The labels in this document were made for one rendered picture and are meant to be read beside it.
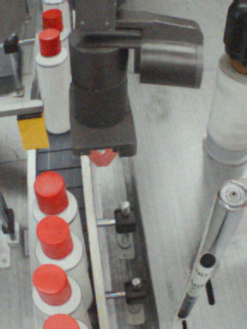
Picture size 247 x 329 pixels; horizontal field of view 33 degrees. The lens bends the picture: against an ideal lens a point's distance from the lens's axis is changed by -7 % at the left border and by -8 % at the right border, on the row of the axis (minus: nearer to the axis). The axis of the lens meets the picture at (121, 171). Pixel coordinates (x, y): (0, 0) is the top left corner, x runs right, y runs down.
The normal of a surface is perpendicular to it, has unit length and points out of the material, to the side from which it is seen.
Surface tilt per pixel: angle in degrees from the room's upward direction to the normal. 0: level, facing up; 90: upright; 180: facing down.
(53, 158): 0
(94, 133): 1
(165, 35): 70
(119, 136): 1
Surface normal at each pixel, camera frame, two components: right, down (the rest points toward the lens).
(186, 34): -0.07, 0.56
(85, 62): -0.35, 0.76
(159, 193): 0.00, -0.59
